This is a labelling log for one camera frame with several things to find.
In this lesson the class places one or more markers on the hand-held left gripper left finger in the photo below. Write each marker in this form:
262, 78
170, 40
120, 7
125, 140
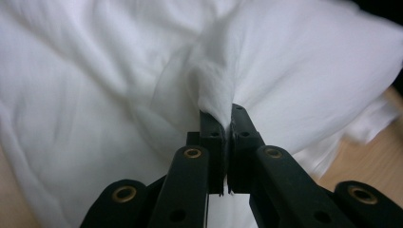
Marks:
213, 152

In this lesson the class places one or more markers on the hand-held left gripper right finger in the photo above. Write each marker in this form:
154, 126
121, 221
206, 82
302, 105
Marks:
244, 139

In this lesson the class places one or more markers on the white tiered skirt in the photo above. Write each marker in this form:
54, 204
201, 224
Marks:
95, 79

